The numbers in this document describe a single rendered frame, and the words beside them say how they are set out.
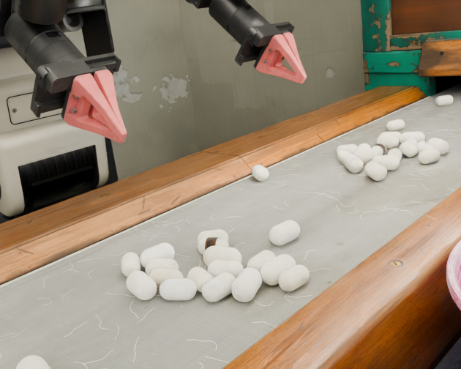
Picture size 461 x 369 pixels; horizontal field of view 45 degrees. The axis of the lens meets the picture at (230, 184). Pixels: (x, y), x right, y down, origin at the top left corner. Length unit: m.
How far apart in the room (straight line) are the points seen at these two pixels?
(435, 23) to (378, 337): 0.96
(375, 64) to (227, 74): 1.66
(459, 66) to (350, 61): 1.25
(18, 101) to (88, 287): 0.63
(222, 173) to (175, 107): 2.33
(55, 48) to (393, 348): 0.47
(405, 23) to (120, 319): 1.00
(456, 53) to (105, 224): 0.80
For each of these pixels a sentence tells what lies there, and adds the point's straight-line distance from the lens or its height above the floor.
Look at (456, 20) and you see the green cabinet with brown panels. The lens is 1.26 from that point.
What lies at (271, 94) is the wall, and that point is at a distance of 2.72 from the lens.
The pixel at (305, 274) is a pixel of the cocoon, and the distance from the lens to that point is 0.48.
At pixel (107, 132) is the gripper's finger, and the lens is 0.63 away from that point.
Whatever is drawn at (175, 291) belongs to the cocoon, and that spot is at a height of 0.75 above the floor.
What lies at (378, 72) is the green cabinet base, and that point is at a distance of 1.34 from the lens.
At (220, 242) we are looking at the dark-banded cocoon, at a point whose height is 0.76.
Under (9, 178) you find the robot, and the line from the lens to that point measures 1.09.
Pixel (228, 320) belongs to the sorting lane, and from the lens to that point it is 0.45.
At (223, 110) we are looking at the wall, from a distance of 2.99.
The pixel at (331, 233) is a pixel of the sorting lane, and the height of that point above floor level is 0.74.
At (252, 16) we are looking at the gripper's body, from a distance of 0.92.
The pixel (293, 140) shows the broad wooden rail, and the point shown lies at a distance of 0.90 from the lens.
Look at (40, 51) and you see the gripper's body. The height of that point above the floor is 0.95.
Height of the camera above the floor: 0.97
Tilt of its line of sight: 17 degrees down
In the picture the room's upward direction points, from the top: 7 degrees counter-clockwise
